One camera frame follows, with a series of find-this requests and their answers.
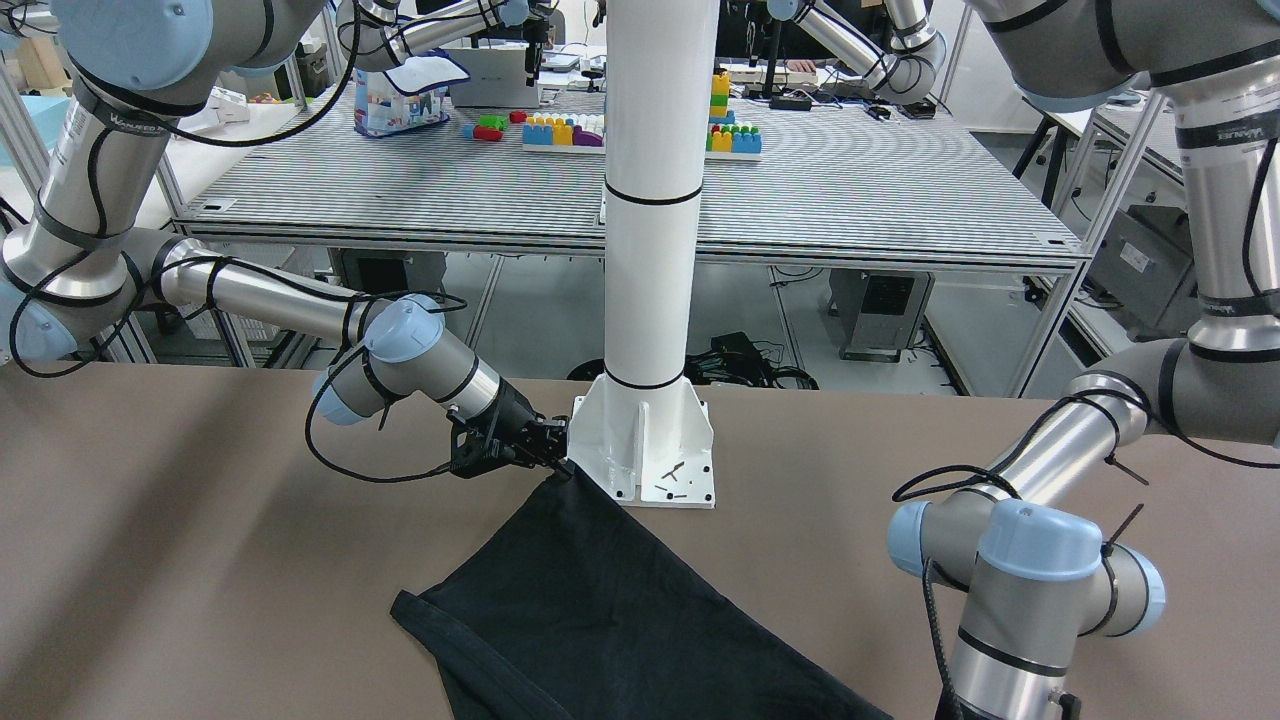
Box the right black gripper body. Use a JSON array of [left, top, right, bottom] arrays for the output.
[[448, 379, 570, 478]]

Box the black graphic t-shirt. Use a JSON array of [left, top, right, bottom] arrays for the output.
[[390, 473, 884, 719]]

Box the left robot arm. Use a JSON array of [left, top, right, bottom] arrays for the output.
[[888, 1, 1279, 719]]

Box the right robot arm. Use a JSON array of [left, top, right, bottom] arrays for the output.
[[3, 1, 568, 478]]

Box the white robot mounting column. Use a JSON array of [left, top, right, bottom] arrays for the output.
[[567, 1, 718, 509]]

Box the grey control box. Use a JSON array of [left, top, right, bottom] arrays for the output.
[[827, 268, 934, 363], [333, 249, 447, 293]]

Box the colourful toy block set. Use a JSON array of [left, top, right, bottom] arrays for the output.
[[521, 69, 765, 161]]

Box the blue patterned pouch bag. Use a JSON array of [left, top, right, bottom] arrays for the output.
[[355, 51, 471, 138]]

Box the striped metal work table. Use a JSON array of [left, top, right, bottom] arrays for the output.
[[178, 102, 1085, 275]]

